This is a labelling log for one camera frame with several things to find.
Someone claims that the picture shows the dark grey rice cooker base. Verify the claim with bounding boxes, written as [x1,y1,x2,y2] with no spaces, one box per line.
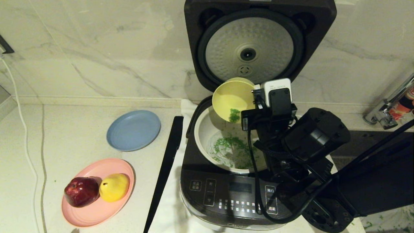
[180,94,311,232]

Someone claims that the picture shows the white cable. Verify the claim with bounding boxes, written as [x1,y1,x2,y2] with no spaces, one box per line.
[0,53,44,233]

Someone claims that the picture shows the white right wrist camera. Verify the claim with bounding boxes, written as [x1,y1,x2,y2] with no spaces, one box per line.
[252,78,293,110]

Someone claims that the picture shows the black flat strip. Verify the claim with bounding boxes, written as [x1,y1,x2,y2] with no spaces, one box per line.
[143,116,184,233]

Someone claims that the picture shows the red apple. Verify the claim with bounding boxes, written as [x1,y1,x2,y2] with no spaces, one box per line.
[64,177,100,207]

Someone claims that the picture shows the black thin right arm cable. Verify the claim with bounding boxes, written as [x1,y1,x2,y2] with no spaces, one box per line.
[247,91,414,224]

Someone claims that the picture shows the red orange bottle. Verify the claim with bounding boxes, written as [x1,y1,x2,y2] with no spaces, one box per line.
[388,85,414,127]

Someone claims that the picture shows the green grains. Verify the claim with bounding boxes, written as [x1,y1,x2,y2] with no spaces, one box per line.
[212,108,259,170]

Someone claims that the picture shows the dark grey rice cooker lid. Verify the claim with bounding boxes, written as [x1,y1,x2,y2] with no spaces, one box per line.
[184,0,337,94]

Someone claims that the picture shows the yellow bowl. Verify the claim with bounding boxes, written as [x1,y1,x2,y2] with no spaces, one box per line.
[212,77,256,124]

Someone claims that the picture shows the chrome faucet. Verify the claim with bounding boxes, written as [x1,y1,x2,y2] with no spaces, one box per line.
[363,73,414,130]

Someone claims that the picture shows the blue plate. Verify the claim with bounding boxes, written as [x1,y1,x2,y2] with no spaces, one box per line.
[107,110,161,152]

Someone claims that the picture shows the white bowl with greens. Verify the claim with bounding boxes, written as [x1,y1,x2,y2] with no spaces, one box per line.
[193,105,269,174]

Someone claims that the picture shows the yellow pear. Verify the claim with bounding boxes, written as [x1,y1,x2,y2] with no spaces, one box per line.
[99,173,130,202]

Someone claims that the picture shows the white crumpled cloth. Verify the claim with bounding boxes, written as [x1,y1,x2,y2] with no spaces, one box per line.
[356,204,414,232]

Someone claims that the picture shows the pink plate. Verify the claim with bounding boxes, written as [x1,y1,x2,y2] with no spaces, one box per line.
[62,158,136,227]

